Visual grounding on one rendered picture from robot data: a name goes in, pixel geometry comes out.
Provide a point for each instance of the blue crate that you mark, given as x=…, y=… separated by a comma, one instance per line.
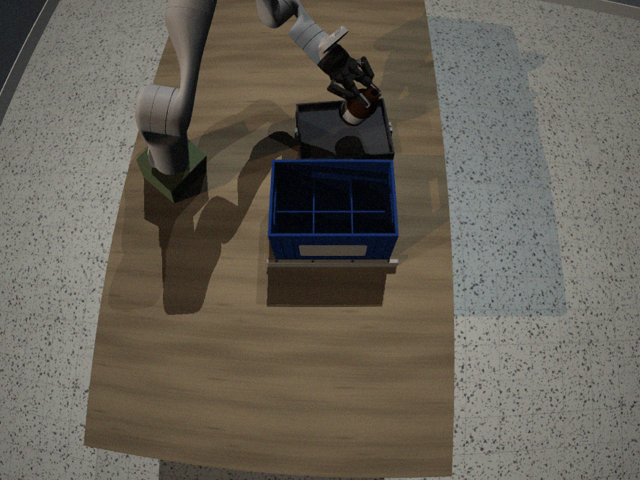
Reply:
x=333, y=232

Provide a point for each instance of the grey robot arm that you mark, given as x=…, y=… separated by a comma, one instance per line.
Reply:
x=162, y=113

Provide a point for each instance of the brown glass bottle with white label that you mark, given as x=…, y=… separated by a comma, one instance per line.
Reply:
x=353, y=113

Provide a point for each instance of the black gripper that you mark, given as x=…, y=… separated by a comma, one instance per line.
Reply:
x=343, y=69

